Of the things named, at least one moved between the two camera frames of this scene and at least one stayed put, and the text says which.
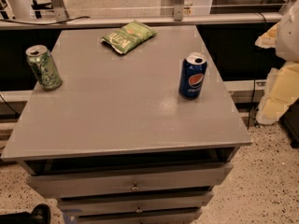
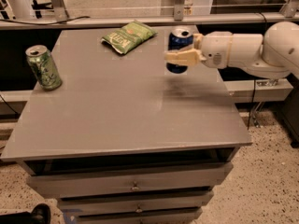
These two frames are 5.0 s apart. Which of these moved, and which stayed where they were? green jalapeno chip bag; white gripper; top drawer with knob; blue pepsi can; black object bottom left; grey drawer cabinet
Moved: white gripper; blue pepsi can
Stayed: black object bottom left; top drawer with knob; green jalapeno chip bag; grey drawer cabinet
